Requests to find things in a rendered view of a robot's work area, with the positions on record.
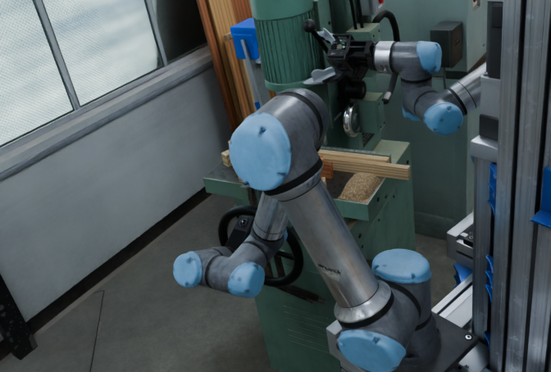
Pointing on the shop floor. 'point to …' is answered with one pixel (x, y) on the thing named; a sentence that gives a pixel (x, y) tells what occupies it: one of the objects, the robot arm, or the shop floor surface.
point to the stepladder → (242, 34)
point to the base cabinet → (298, 319)
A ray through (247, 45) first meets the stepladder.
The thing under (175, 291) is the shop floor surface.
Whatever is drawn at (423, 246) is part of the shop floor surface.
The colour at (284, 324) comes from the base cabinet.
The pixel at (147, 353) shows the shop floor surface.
